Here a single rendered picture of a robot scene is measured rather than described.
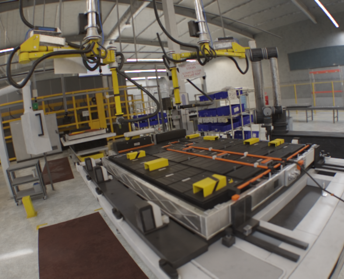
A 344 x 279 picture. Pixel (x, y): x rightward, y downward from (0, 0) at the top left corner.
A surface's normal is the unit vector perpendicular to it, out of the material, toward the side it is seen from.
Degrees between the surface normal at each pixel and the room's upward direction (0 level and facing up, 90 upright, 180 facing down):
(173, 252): 0
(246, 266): 0
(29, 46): 90
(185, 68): 90
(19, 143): 90
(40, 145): 90
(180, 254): 0
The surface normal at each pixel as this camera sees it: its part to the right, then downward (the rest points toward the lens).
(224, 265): -0.13, -0.98
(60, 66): 0.83, -0.02
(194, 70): -0.14, 0.17
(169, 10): 0.55, 0.06
